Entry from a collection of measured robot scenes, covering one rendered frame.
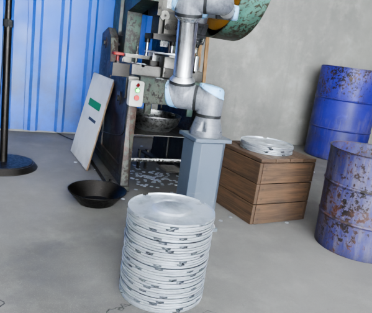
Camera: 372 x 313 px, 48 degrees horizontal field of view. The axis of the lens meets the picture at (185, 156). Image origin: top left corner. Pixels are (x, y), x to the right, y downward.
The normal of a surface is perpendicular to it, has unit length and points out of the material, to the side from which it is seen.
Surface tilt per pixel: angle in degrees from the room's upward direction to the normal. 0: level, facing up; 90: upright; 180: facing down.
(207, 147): 90
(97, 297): 0
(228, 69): 90
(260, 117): 90
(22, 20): 90
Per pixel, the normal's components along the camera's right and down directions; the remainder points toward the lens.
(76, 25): 0.38, 0.27
